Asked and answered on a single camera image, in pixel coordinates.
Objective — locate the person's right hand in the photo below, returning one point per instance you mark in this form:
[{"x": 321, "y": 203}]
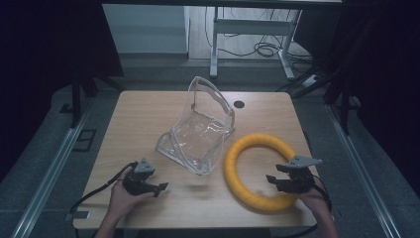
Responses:
[{"x": 317, "y": 202}]

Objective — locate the grey metal floor rail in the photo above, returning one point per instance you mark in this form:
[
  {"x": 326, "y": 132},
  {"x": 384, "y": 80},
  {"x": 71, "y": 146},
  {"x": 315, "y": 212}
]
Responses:
[
  {"x": 363, "y": 172},
  {"x": 49, "y": 180}
]

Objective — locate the white metal desk frame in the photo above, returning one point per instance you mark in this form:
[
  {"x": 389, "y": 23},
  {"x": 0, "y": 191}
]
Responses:
[{"x": 251, "y": 27}]

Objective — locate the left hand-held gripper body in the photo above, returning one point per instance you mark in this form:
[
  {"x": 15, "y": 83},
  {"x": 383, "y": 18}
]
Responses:
[{"x": 137, "y": 183}]

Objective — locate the white power strip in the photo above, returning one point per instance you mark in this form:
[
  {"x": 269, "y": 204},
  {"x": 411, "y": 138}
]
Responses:
[{"x": 310, "y": 80}]

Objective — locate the black curtain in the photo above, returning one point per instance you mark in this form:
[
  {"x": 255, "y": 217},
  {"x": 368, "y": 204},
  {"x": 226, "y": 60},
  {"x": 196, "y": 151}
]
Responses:
[
  {"x": 379, "y": 66},
  {"x": 49, "y": 49}
]

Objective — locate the black metal stand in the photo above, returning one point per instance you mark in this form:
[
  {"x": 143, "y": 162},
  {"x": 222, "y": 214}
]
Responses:
[
  {"x": 76, "y": 99},
  {"x": 345, "y": 105}
]

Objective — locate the clear plastic bag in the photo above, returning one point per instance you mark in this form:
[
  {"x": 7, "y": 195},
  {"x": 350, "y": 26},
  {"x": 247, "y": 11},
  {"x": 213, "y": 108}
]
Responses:
[{"x": 198, "y": 139}]

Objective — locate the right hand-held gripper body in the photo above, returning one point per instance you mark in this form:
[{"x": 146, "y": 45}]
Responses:
[{"x": 300, "y": 180}]

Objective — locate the black table grommet hole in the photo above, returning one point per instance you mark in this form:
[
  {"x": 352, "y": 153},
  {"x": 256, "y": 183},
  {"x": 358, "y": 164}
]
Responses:
[{"x": 239, "y": 104}]

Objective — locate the person's left hand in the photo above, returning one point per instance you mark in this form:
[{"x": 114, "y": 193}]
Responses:
[{"x": 120, "y": 201}]

